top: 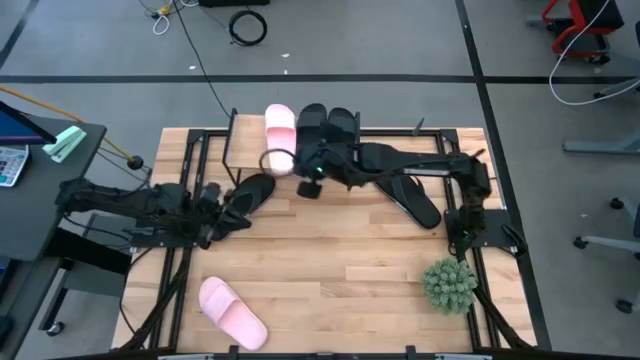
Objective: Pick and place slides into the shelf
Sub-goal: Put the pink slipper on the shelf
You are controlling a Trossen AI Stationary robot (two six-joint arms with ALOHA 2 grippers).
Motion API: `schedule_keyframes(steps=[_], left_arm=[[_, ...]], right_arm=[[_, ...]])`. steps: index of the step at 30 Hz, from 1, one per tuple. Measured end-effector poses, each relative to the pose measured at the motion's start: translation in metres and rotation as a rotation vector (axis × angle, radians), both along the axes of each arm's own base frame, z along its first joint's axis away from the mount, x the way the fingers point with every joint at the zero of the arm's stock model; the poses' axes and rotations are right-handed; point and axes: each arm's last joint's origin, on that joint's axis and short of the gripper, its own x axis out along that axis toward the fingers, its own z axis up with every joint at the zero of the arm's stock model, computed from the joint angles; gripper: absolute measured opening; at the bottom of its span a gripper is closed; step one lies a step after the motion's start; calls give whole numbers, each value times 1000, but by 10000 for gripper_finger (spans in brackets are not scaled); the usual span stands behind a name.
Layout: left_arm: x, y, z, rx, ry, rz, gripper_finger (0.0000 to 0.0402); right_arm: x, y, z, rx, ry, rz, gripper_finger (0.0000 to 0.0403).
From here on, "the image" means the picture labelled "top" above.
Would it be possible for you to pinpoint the mint green stapler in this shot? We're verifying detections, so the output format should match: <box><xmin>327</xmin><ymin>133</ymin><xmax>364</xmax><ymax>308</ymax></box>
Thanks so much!
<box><xmin>41</xmin><ymin>125</ymin><xmax>88</xmax><ymax>165</ymax></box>

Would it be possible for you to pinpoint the coiled black cable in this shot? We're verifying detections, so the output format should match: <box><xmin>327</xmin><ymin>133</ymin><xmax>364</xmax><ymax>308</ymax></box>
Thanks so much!
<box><xmin>227</xmin><ymin>9</ymin><xmax>269</xmax><ymax>48</ymax></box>

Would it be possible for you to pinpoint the white cable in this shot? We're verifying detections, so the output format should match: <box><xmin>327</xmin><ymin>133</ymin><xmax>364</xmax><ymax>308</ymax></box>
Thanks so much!
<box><xmin>151</xmin><ymin>0</ymin><xmax>201</xmax><ymax>37</ymax></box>
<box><xmin>548</xmin><ymin>0</ymin><xmax>640</xmax><ymax>107</ymax></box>

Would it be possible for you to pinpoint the green artificial succulent plant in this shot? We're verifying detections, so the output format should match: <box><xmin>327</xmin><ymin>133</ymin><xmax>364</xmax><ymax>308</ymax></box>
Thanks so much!
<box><xmin>422</xmin><ymin>257</ymin><xmax>479</xmax><ymax>317</ymax></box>

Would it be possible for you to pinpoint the red and black cart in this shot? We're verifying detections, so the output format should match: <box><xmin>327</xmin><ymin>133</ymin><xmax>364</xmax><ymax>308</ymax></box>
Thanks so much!
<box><xmin>525</xmin><ymin>0</ymin><xmax>626</xmax><ymax>65</ymax></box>

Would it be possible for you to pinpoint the grey calculator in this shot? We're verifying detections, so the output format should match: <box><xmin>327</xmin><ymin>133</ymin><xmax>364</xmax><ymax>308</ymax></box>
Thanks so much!
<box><xmin>0</xmin><ymin>144</ymin><xmax>31</xmax><ymax>189</ymax></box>

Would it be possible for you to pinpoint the yellow cable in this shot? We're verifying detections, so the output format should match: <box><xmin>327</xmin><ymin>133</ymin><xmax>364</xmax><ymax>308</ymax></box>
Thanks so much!
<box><xmin>0</xmin><ymin>84</ymin><xmax>146</xmax><ymax>172</ymax></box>

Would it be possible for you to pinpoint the black floor cable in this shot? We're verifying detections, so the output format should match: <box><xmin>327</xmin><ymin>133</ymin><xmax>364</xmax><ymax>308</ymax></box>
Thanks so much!
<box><xmin>171</xmin><ymin>0</ymin><xmax>232</xmax><ymax>120</ymax></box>

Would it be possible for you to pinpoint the wooden shelf with black frame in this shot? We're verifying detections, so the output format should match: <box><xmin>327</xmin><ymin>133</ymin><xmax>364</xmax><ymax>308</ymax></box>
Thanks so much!
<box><xmin>222</xmin><ymin>107</ymin><xmax>363</xmax><ymax>187</ymax></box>

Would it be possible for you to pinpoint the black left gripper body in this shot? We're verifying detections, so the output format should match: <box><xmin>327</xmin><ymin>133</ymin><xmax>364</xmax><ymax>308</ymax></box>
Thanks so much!
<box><xmin>197</xmin><ymin>184</ymin><xmax>229</xmax><ymax>249</ymax></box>

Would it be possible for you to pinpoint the pink foam slide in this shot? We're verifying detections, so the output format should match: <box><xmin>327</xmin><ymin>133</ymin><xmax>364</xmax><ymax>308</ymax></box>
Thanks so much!
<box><xmin>198</xmin><ymin>276</ymin><xmax>270</xmax><ymax>352</ymax></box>
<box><xmin>263</xmin><ymin>103</ymin><xmax>298</xmax><ymax>177</ymax></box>

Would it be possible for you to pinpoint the black chair caster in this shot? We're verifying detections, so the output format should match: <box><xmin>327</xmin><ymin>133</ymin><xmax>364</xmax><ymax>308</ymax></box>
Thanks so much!
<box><xmin>615</xmin><ymin>294</ymin><xmax>640</xmax><ymax>316</ymax></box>

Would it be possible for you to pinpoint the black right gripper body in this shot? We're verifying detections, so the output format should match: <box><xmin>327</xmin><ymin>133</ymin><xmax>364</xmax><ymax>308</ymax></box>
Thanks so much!
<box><xmin>294</xmin><ymin>139</ymin><xmax>361</xmax><ymax>189</ymax></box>

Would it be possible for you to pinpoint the grey chair base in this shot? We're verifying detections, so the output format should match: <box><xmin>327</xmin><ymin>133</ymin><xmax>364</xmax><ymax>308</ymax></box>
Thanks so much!
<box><xmin>572</xmin><ymin>196</ymin><xmax>640</xmax><ymax>262</ymax></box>
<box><xmin>563</xmin><ymin>74</ymin><xmax>640</xmax><ymax>156</ymax></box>

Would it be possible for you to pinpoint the black desk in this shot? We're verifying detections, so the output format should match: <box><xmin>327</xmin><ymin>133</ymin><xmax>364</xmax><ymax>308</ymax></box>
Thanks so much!
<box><xmin>0</xmin><ymin>113</ymin><xmax>108</xmax><ymax>351</ymax></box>

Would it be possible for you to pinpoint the black flip-flop with white stripe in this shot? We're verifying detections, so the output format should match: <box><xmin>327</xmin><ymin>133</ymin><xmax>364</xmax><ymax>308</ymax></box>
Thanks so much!
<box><xmin>219</xmin><ymin>172</ymin><xmax>278</xmax><ymax>242</ymax></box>
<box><xmin>374</xmin><ymin>172</ymin><xmax>444</xmax><ymax>232</ymax></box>

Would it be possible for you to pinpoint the dark flat monitor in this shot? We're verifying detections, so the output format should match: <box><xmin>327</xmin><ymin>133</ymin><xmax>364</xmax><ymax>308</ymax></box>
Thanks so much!
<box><xmin>0</xmin><ymin>99</ymin><xmax>58</xmax><ymax>147</ymax></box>

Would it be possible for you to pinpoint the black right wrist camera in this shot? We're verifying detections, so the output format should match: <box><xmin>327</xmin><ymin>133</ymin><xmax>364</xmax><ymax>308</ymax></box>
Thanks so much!
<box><xmin>296</xmin><ymin>179</ymin><xmax>324</xmax><ymax>201</ymax></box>

